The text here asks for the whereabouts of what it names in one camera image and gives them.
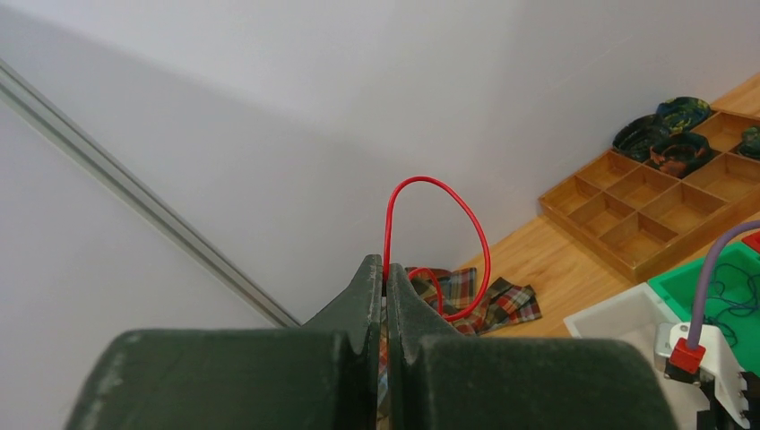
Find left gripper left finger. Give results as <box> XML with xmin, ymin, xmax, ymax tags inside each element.
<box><xmin>66</xmin><ymin>255</ymin><xmax>383</xmax><ymax>429</ymax></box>

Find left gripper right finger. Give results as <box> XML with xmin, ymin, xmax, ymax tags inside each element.
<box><xmin>385</xmin><ymin>264</ymin><xmax>677</xmax><ymax>429</ymax></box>

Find red wire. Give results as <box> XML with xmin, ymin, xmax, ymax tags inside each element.
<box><xmin>383</xmin><ymin>175</ymin><xmax>493</xmax><ymax>323</ymax></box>

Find purple wires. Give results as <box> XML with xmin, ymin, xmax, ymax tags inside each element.
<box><xmin>703</xmin><ymin>263</ymin><xmax>760</xmax><ymax>348</ymax></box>

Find plaid cloth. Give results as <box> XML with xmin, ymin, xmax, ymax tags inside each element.
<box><xmin>377</xmin><ymin>267</ymin><xmax>542</xmax><ymax>426</ymax></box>

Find white plastic bin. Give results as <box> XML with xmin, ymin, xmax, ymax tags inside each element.
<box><xmin>564</xmin><ymin>282</ymin><xmax>709</xmax><ymax>429</ymax></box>

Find wooden compartment tray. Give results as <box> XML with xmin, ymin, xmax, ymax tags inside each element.
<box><xmin>539</xmin><ymin>110</ymin><xmax>759</xmax><ymax>283</ymax></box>

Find green plastic bin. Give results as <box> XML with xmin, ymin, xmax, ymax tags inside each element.
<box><xmin>648</xmin><ymin>242</ymin><xmax>759</xmax><ymax>374</ymax></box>

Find black rolled belt top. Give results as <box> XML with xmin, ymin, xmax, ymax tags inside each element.
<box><xmin>612</xmin><ymin>114</ymin><xmax>670</xmax><ymax>162</ymax></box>

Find black rolled belt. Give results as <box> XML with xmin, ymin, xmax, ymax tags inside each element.
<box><xmin>645</xmin><ymin>132</ymin><xmax>715</xmax><ymax>179</ymax></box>
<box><xmin>612</xmin><ymin>114</ymin><xmax>670</xmax><ymax>162</ymax></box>

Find black rolled belt middle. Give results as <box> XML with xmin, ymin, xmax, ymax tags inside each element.
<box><xmin>645</xmin><ymin>132</ymin><xmax>715</xmax><ymax>179</ymax></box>

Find red plastic bin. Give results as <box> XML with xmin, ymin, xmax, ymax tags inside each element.
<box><xmin>741</xmin><ymin>230</ymin><xmax>760</xmax><ymax>254</ymax></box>

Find blue green rolled belt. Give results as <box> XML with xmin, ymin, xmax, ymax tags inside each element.
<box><xmin>655</xmin><ymin>96</ymin><xmax>712</xmax><ymax>134</ymax></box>

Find green rolled belt lower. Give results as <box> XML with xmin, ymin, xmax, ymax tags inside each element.
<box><xmin>736</xmin><ymin>126</ymin><xmax>760</xmax><ymax>160</ymax></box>

